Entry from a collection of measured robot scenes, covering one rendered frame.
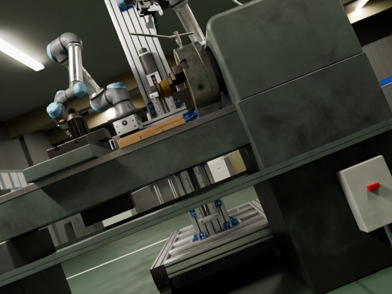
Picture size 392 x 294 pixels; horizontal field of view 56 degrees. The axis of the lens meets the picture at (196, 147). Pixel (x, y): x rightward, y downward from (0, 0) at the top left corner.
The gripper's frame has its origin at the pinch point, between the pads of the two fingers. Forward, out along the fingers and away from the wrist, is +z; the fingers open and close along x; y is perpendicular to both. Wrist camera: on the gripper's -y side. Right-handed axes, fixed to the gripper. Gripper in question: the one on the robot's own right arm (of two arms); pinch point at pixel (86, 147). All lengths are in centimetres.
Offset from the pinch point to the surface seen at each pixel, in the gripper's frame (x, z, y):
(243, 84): -65, -45, -85
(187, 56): -58, -53, -58
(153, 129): -25, -43, -69
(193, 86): -52, -45, -67
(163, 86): -44, -43, -51
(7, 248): 51, -34, -60
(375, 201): -69, -10, -147
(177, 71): -51, -50, -59
